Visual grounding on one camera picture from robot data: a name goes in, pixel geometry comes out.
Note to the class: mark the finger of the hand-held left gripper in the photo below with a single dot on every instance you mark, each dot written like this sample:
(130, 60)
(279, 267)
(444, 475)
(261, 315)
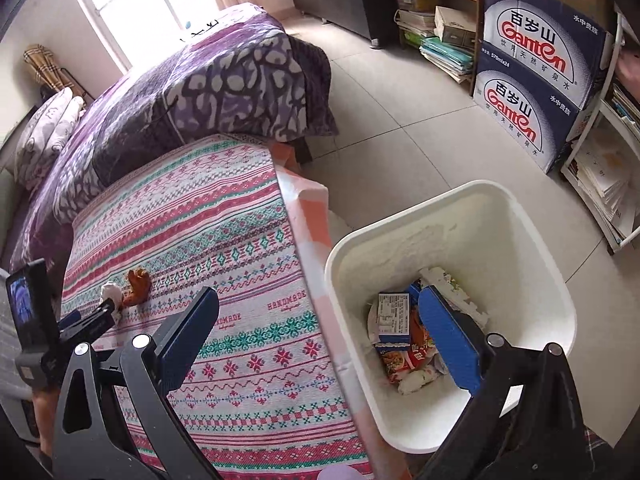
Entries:
(70, 321)
(95, 322)

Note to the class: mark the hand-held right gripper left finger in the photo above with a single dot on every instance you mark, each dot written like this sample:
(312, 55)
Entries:
(187, 332)

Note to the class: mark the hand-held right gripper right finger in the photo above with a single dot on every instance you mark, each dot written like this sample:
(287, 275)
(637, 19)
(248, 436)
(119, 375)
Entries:
(447, 340)

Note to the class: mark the white tissue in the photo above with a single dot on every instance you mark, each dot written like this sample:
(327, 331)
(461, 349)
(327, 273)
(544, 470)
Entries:
(415, 382)
(111, 292)

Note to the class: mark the red snack packet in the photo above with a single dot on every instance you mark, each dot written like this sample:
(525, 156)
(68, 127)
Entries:
(405, 360)

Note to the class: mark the blue and white carton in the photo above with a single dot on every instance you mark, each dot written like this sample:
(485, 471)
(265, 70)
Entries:
(392, 317)

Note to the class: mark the white plastic bin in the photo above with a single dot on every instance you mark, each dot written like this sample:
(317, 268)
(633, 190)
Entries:
(450, 230)

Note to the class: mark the person's left forearm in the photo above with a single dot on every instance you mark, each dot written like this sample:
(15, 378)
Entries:
(45, 420)

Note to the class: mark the grey checked cloth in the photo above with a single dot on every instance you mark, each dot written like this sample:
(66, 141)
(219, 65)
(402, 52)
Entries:
(7, 360)

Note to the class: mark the patterned striped tablecloth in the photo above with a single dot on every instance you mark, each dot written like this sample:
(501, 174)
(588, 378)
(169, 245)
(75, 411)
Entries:
(240, 240)

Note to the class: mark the folded white floral quilt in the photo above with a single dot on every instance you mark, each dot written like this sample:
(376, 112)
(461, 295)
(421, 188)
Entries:
(45, 135)

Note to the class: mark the person's plaid clothing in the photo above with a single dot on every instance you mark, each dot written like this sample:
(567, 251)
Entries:
(610, 455)

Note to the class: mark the stack of papers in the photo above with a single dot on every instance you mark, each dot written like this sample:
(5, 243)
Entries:
(605, 185)

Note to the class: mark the blue water carton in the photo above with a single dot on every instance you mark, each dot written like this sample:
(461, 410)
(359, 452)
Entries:
(540, 35)
(520, 110)

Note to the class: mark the plaid umbrella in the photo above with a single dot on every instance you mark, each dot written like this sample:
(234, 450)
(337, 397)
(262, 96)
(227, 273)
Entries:
(42, 67)

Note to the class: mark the bed with purple quilt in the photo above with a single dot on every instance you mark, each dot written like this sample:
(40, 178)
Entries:
(175, 90)

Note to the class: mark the white shelf unit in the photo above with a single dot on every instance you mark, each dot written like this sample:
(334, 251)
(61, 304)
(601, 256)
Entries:
(586, 120)

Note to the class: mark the stack of green booklets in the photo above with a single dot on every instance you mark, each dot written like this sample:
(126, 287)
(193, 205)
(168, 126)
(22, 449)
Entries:
(447, 60)

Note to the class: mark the beige drawer box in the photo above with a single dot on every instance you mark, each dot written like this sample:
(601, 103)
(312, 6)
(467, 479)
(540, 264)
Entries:
(455, 30)

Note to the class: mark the wooden bookshelf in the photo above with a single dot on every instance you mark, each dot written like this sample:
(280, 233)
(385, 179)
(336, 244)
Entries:
(477, 20)

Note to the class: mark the window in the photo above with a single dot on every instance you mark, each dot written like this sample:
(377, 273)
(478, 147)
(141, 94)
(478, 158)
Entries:
(135, 0)

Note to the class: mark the black bench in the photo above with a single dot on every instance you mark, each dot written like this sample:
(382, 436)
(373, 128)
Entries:
(340, 0)

